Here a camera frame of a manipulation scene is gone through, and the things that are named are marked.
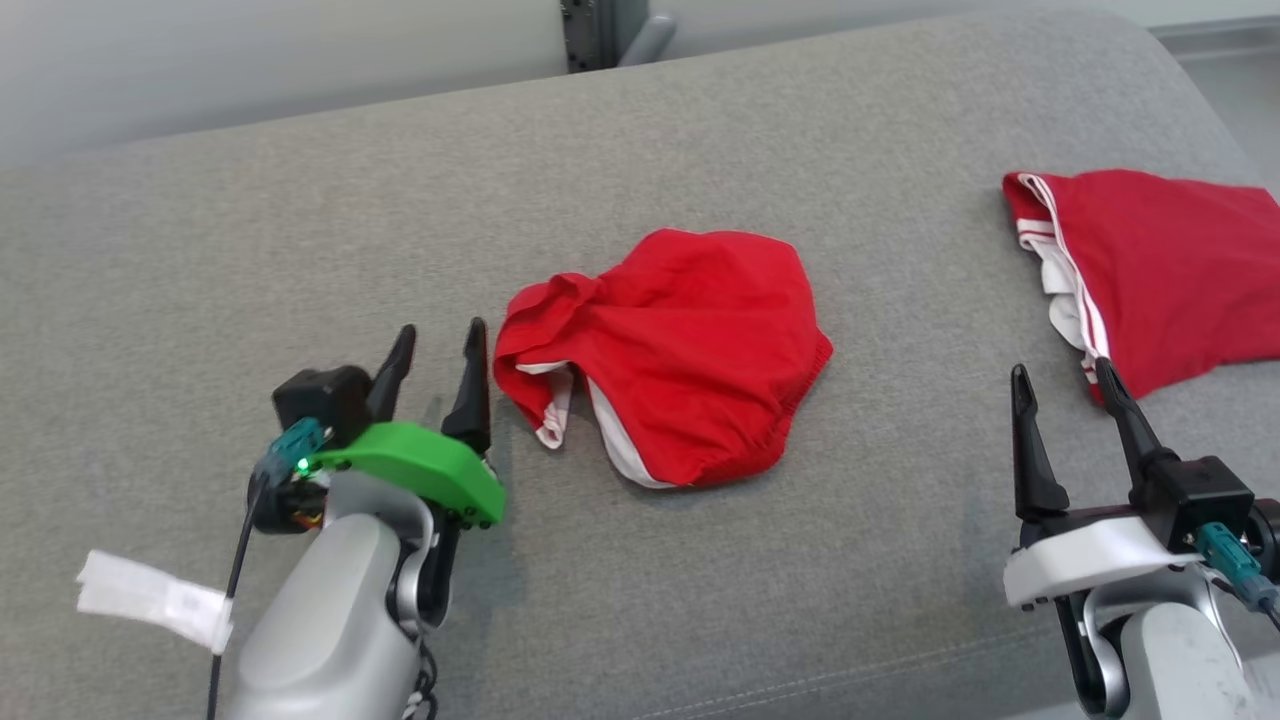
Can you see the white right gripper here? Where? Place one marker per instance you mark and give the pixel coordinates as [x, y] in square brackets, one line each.
[1080, 560]

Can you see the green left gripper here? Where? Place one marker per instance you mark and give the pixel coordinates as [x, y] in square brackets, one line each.
[420, 460]

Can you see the red basketball jersey number 23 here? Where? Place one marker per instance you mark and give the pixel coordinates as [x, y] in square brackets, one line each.
[1180, 270]

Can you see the red shorts with white stripes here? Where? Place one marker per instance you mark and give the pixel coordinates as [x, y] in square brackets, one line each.
[700, 350]

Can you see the grey metal stand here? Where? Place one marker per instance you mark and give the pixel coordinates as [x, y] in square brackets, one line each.
[600, 30]

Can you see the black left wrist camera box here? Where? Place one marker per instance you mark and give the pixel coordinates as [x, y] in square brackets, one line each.
[320, 400]

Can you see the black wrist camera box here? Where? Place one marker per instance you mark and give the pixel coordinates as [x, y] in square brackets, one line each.
[1195, 495]
[320, 400]

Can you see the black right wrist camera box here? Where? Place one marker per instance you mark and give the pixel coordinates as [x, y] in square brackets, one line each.
[1195, 495]

